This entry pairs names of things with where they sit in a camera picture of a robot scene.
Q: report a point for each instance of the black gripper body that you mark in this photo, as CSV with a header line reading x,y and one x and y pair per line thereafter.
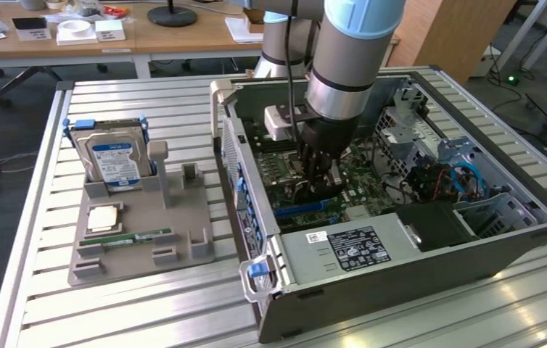
x,y
328,136

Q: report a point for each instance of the green graphics card black cooler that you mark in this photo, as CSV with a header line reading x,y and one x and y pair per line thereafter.
x,y
316,197

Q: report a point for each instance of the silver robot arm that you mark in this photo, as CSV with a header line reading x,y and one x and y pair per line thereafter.
x,y
345,54

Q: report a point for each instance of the CPU socket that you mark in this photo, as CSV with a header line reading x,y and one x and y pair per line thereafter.
x,y
294,163

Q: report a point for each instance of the green motherboard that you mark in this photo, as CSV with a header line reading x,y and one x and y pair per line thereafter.
x,y
360,188

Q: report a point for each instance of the blue expansion slot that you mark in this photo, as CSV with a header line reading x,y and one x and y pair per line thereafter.
x,y
301,209

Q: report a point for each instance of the silver chipset heatsink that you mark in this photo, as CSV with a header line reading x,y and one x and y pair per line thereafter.
x,y
360,213

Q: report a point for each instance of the perforated metal disk bay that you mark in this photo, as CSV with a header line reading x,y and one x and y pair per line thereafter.
x,y
398,145

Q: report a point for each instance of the grey power supply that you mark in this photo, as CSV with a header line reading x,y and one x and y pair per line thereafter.
x,y
301,261

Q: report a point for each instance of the grey parts rack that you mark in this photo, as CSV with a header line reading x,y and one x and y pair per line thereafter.
x,y
185,217

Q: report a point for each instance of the white paper stack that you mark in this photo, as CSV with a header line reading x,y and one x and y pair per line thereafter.
x,y
244,32

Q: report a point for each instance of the grey open PC case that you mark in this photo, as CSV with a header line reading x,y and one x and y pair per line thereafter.
x,y
398,290

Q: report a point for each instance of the small cardboard box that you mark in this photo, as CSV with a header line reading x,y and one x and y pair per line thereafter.
x,y
253,18

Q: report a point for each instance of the wooden cabinet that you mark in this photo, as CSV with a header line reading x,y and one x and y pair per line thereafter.
x,y
447,36

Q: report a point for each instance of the wooden desk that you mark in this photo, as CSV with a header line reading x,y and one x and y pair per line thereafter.
x,y
180,36
10,49

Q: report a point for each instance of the device with green light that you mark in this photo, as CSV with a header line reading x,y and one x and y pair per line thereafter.
x,y
512,79

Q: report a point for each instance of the hard disk with blue carrier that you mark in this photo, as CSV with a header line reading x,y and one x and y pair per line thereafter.
x,y
113,159

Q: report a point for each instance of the green RAM stick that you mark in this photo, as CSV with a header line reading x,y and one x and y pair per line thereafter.
x,y
128,238

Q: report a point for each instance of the silver CPU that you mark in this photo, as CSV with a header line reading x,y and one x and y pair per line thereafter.
x,y
102,218

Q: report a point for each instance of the black round lamp base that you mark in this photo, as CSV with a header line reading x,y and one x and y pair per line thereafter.
x,y
172,16

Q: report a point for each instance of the white cube box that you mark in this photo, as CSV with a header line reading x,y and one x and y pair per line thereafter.
x,y
109,30

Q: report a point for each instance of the red parts pack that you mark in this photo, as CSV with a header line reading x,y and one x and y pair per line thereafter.
x,y
113,11

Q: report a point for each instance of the white flat box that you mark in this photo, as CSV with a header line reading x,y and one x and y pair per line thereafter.
x,y
76,40

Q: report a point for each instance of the white tape roll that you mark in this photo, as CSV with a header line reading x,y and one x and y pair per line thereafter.
x,y
74,26

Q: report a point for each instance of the dark bag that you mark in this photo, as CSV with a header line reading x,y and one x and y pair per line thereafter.
x,y
88,9

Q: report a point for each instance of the black office chair base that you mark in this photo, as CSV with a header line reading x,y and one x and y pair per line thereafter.
x,y
25,78

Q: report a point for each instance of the beige tape roll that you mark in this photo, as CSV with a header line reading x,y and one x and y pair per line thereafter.
x,y
54,4

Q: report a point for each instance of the black topped white box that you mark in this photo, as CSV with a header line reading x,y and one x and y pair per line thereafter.
x,y
32,29

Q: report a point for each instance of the grey cup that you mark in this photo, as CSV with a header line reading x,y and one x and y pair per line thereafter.
x,y
33,4

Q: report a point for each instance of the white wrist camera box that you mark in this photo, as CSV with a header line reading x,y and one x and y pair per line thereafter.
x,y
280,125

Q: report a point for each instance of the metal disk bay with bracket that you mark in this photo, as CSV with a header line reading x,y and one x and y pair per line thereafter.
x,y
515,214

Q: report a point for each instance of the white table frame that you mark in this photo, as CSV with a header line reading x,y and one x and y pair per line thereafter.
x,y
524,30

